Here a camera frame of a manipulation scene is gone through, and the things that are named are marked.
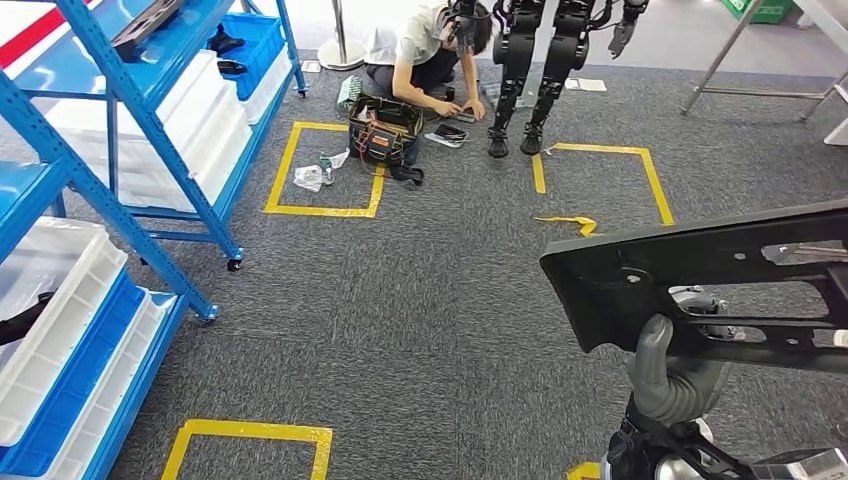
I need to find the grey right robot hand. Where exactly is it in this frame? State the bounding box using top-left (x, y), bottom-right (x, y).
top-left (625, 284), bottom-right (770, 429)

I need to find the long black plastic car part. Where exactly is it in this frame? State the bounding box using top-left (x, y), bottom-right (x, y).
top-left (538, 198), bottom-right (848, 376)

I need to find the blue metal shelf rack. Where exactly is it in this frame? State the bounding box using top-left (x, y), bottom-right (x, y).
top-left (0, 69), bottom-right (220, 480)
top-left (0, 0), bottom-right (309, 273)

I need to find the black curved part in bin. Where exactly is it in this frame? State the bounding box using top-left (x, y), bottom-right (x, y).
top-left (0, 291), bottom-right (56, 347)

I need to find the loose yellow tape strip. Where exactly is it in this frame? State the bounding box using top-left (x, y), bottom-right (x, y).
top-left (533, 215), bottom-right (600, 238)

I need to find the black device on paper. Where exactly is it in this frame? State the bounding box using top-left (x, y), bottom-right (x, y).
top-left (423, 123), bottom-right (472, 150)

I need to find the black humanoid robot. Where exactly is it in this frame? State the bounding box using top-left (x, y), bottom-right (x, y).
top-left (486, 0), bottom-right (654, 160)

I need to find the black tool bag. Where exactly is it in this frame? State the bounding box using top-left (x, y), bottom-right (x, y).
top-left (346, 92), bottom-right (427, 168)

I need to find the green plastic crate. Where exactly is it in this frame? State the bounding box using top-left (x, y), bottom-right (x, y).
top-left (718, 0), bottom-right (794, 26)

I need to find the crumpled clear plastic bag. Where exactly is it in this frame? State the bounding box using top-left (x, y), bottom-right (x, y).
top-left (293, 164), bottom-right (327, 194)

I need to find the person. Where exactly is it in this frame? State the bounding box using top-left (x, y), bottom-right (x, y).
top-left (364, 0), bottom-right (495, 124)

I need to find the green circuit board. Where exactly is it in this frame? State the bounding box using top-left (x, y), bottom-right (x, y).
top-left (335, 74), bottom-right (364, 113)

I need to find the white plastic bin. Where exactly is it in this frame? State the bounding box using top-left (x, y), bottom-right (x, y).
top-left (39, 291), bottom-right (177, 480)
top-left (0, 217), bottom-right (128, 446)
top-left (42, 49), bottom-right (230, 150)
top-left (86, 99), bottom-right (254, 215)
top-left (239, 46), bottom-right (294, 127)

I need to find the blue plastic bin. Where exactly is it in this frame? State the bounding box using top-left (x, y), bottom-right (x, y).
top-left (0, 268), bottom-right (147, 478)
top-left (210, 11), bottom-right (287, 102)

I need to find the red barrier belt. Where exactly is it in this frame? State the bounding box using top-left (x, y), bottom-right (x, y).
top-left (0, 6), bottom-right (87, 69)

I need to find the black strap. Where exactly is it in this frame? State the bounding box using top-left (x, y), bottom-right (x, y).
top-left (387, 162), bottom-right (427, 191)

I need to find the small bag with coloured wires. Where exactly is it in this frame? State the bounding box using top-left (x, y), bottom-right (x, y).
top-left (319, 148), bottom-right (351, 174)

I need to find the silver stanchion post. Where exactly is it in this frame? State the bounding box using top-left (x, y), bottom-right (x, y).
top-left (317, 0), bottom-right (368, 72)

